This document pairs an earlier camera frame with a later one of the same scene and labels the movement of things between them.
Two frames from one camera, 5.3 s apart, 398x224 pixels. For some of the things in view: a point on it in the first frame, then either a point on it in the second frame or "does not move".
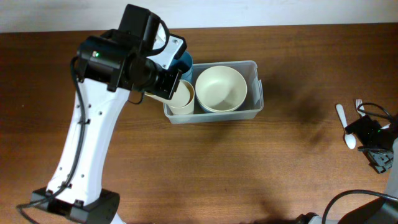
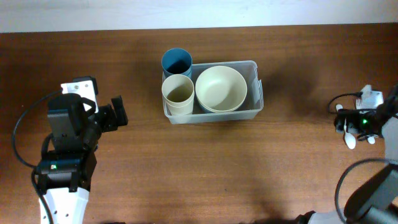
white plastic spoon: [349, 139] does not move
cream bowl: [221, 89] does not move
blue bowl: [199, 109] does not move
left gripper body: [158, 82] to [105, 121]
